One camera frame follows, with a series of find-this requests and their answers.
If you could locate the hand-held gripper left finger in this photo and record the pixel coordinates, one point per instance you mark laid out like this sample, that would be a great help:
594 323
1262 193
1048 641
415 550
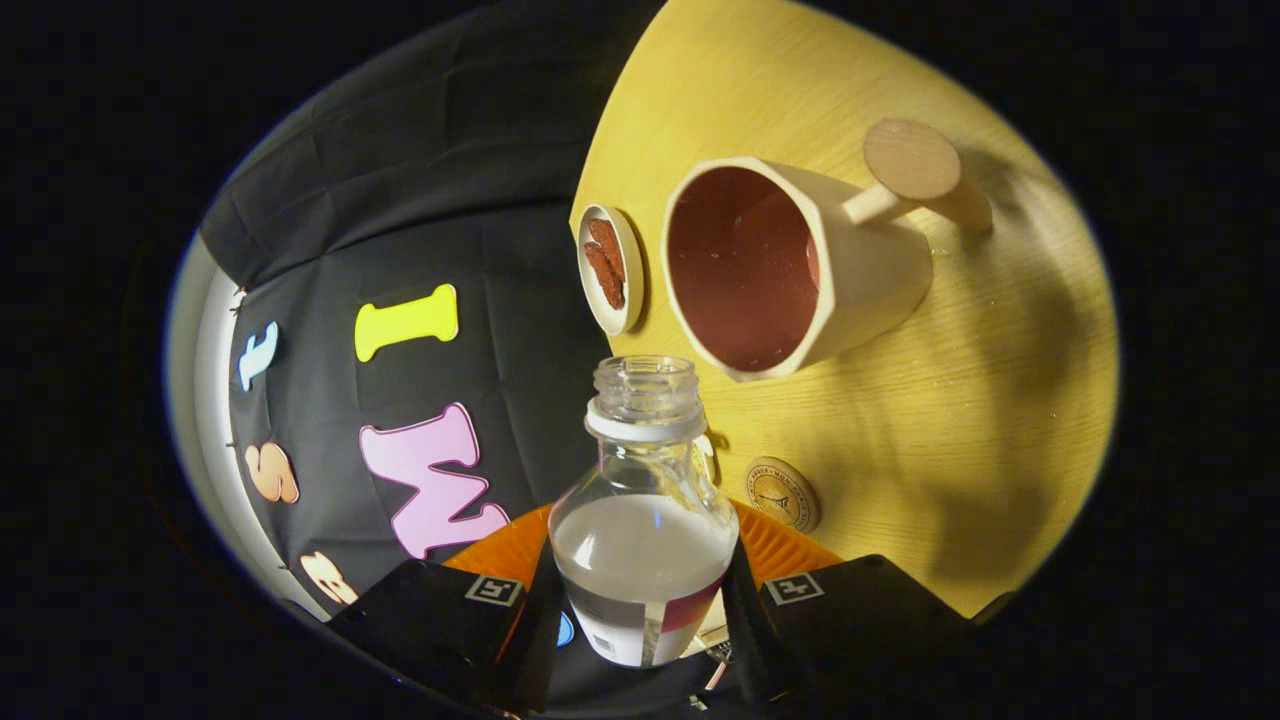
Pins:
430 620

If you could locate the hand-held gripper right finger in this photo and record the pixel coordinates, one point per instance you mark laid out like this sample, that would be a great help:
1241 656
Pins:
860 625

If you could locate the round cork coaster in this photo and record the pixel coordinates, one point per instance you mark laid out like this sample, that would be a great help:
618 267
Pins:
782 494

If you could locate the clear juice bottle white label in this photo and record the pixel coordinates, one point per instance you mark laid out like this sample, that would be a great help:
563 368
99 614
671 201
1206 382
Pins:
640 560

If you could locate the wooden table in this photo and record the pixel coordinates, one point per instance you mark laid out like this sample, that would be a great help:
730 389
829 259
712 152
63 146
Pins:
950 400

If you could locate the red meat piece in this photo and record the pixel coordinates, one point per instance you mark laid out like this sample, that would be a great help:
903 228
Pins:
607 238
603 280

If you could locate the white round plate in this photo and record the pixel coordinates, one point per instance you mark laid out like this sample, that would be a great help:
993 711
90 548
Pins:
632 260

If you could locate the black backdrop cloth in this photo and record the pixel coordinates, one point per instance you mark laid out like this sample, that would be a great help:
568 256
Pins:
450 150

